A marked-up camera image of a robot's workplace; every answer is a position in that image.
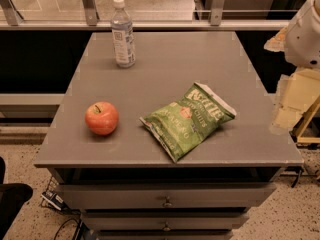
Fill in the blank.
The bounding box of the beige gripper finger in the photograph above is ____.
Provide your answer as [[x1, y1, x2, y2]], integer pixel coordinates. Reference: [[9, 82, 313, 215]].
[[270, 67, 320, 134], [264, 27, 288, 52]]

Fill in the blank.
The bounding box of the clear plastic water bottle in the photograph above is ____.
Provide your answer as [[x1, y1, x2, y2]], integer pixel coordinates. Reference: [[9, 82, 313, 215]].
[[111, 0, 136, 68]]

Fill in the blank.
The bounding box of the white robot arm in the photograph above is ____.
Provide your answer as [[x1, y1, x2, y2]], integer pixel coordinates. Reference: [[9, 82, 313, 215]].
[[264, 0, 320, 134]]

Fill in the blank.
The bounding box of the green chip bag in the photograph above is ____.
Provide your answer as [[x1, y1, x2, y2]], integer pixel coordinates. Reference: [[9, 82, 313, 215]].
[[140, 82, 237, 162]]

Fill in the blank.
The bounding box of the red apple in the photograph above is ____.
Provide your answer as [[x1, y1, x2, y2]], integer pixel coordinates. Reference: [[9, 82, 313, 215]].
[[85, 102, 119, 136]]

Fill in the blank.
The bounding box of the grey drawer cabinet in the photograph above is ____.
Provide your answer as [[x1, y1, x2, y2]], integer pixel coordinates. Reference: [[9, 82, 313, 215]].
[[36, 32, 303, 240]]

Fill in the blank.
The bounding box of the metal window railing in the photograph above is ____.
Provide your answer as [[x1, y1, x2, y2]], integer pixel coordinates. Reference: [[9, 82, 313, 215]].
[[0, 0, 320, 31]]

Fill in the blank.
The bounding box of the small blue floor device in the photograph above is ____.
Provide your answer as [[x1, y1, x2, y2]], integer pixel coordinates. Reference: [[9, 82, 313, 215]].
[[41, 190, 65, 211]]

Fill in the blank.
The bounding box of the black chair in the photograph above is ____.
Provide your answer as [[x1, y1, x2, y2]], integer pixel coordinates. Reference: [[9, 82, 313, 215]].
[[0, 157, 33, 240]]

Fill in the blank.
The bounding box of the black floor cable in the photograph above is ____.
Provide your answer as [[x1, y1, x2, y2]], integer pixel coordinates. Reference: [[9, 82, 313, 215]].
[[53, 217, 88, 240]]

